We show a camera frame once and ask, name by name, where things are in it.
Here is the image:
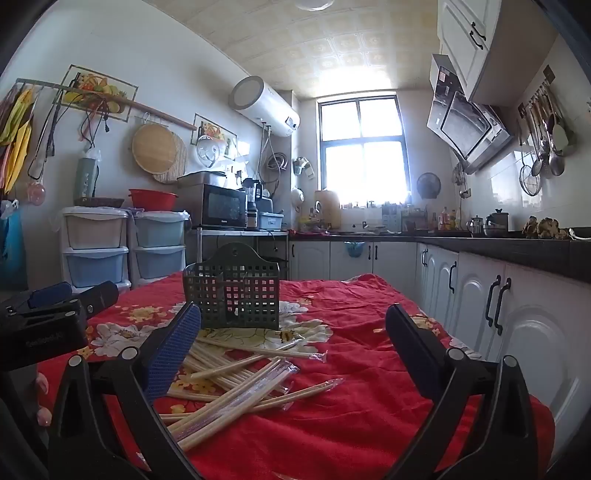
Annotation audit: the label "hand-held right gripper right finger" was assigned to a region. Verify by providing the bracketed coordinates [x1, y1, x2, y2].
[385, 303, 550, 480]

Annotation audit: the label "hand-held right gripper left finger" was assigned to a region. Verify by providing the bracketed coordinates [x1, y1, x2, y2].
[48, 301, 204, 480]

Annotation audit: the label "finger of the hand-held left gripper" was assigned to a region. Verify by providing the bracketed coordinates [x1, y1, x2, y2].
[78, 281, 121, 320]
[27, 281, 75, 311]

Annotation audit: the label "bunch of bamboo chopsticks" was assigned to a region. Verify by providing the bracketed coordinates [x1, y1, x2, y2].
[159, 318, 345, 450]

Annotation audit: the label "dark green utensil basket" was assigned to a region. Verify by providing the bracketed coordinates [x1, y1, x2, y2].
[183, 242, 282, 330]

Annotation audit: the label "row of hanging kitchen utensils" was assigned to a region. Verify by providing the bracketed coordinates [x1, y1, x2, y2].
[517, 65, 578, 197]

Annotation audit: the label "person's left hand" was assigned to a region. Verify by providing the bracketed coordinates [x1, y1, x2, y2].
[34, 371, 51, 428]

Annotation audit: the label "white plastic drawer unit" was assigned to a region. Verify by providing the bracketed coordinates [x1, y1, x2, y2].
[131, 211, 190, 289]
[61, 207, 130, 294]

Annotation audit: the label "blue plastic bag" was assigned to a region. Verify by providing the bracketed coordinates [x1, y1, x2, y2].
[0, 203, 28, 291]

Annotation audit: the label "red floral tablecloth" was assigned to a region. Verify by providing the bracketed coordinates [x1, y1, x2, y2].
[37, 272, 555, 480]

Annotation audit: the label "red plastic basin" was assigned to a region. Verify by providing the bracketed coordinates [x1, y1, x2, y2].
[128, 188, 178, 210]

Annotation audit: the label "white base cabinets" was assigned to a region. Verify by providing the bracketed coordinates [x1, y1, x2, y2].
[288, 240, 591, 432]

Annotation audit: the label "group of condiment bottles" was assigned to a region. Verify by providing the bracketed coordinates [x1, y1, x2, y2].
[434, 206, 460, 230]

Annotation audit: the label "steel cooking pot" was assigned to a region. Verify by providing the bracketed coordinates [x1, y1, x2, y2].
[482, 209, 510, 233]

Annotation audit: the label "black microwave oven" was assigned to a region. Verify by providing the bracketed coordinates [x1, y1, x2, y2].
[202, 184, 247, 230]
[426, 54, 515, 175]

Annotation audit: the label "round woven mat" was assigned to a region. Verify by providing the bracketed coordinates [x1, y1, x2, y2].
[152, 131, 189, 185]

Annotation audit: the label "round bamboo tray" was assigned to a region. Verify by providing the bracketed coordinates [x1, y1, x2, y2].
[132, 124, 178, 175]

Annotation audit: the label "yellow hanging cloths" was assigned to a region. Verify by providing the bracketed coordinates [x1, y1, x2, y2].
[0, 87, 36, 195]

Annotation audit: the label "black blender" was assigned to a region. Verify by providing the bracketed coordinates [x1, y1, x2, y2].
[243, 178, 264, 230]

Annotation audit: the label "brown dried food pile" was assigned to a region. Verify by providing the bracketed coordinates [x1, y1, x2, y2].
[523, 216, 573, 240]

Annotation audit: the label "hanging glass lid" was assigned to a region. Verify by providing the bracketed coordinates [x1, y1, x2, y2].
[196, 135, 227, 167]

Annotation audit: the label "wooden pole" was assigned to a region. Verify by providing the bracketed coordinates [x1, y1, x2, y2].
[113, 96, 197, 131]

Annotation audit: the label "kitchen window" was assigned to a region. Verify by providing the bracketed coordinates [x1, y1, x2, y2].
[318, 95, 411, 197]

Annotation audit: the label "white cylindrical water heater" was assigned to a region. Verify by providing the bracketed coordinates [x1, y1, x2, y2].
[229, 76, 301, 138]

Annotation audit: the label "white upper cabinet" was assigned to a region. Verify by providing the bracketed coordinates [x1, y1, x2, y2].
[436, 0, 559, 107]

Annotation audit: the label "dark round wall fan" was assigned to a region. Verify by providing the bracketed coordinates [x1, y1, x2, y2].
[417, 172, 441, 199]

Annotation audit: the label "small fruit wall poster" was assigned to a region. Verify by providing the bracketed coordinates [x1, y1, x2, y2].
[193, 113, 237, 148]

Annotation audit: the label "large fruit wall poster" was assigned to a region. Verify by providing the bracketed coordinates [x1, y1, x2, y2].
[55, 65, 139, 123]

